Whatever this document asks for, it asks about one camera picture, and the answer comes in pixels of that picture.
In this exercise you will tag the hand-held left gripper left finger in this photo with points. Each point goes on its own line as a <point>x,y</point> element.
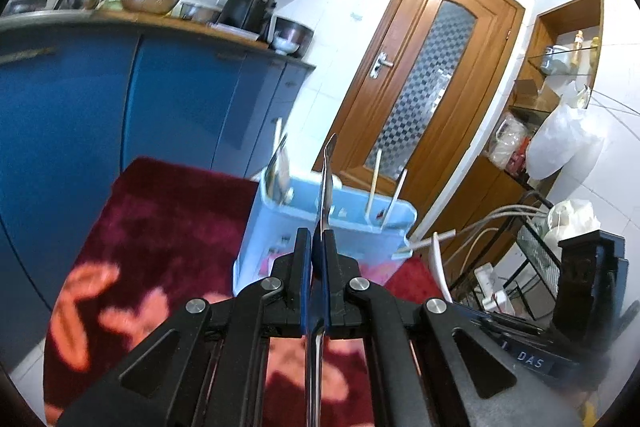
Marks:
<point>303,277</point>

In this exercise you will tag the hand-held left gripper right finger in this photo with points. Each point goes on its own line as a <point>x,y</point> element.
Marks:
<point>329,277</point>

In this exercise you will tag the light blue utensil holder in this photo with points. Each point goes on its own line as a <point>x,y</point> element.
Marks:
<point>260,227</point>

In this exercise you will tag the metal table knife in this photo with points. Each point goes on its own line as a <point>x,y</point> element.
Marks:
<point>326,197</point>

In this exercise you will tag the crumpled white bag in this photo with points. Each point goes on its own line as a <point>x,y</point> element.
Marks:
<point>575,217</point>

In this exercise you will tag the white power strip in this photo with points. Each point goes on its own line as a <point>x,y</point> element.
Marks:
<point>492,289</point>

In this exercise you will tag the white chopstick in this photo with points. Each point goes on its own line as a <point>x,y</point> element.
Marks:
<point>397,197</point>

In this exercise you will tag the metal spoon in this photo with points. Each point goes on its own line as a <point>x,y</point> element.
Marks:
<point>280,172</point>

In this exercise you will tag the wooden low cabinet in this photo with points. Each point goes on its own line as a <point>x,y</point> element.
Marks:
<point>475,207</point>

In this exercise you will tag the hanging white plastic bag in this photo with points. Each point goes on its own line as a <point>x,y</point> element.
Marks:
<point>565,142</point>

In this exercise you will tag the red floral rug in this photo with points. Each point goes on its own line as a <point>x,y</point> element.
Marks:
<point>165,217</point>

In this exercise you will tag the clear plastic bag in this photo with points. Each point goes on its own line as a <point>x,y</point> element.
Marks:
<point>505,142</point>

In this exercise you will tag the cardboard box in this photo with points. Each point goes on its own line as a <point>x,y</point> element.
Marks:
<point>525,89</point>

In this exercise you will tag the blue kitchen cabinet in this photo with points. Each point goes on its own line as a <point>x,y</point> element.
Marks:
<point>175,97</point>

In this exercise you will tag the small white bowl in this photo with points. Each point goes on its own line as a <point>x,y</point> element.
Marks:
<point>285,46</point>

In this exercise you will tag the black air fryer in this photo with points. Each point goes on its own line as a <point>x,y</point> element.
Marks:
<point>247,4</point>

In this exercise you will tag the wooden door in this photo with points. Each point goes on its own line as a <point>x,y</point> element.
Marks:
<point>400,7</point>

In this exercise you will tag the small steel bowl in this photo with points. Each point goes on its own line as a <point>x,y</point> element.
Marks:
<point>197,12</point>

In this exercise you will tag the wooden wall shelf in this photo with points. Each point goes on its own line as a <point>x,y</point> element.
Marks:
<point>545,27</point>

